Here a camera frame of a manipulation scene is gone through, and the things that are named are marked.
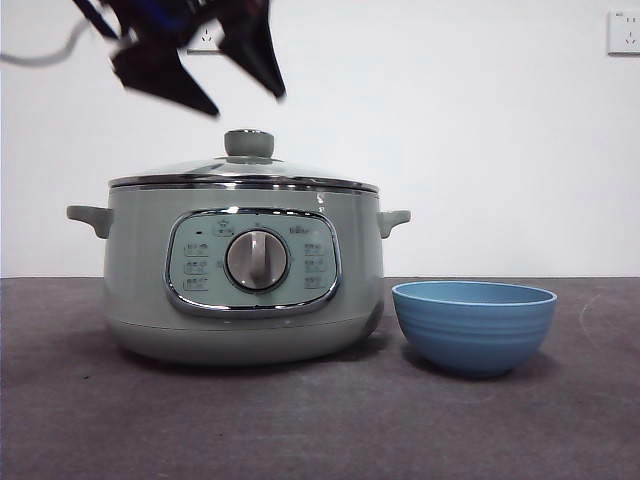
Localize glass lid with green knob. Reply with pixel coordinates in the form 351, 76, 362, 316
108, 128, 380, 193

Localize pale green electric steamer pot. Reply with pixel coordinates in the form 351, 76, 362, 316
65, 180, 412, 367

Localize blue ribbed bowl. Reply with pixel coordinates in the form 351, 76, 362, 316
391, 280, 559, 380

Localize white wall socket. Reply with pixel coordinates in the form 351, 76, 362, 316
186, 24, 224, 55
607, 10, 640, 56

